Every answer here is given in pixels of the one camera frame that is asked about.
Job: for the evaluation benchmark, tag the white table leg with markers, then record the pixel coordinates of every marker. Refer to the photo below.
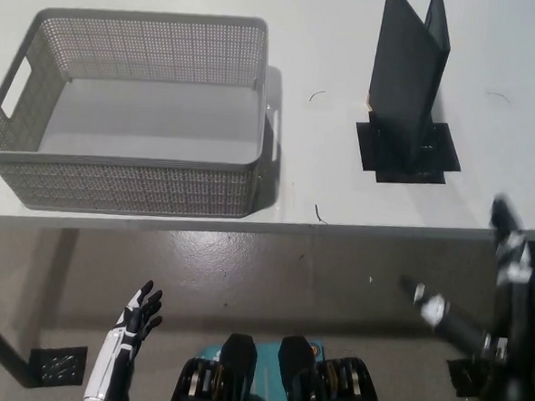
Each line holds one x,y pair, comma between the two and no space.
58,278

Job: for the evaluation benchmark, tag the black notebook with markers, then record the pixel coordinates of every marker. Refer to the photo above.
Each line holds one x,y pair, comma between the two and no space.
403,90

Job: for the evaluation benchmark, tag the white and black left hand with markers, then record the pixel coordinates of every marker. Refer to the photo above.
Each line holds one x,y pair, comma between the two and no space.
117,350

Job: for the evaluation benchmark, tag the grey perforated plastic basket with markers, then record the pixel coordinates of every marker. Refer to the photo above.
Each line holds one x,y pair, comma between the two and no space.
128,180

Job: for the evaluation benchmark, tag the black tape patch on table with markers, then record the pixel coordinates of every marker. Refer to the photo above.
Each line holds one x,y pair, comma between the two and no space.
440,152

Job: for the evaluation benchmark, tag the black tape patch on floor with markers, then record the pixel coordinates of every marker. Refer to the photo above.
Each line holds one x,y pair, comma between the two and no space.
57,365
463,378

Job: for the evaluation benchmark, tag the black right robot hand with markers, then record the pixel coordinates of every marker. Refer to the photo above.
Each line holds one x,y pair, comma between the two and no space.
515,270

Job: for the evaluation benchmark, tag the black ribbed robot torso block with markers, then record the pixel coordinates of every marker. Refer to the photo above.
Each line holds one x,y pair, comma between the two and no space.
229,380
328,390

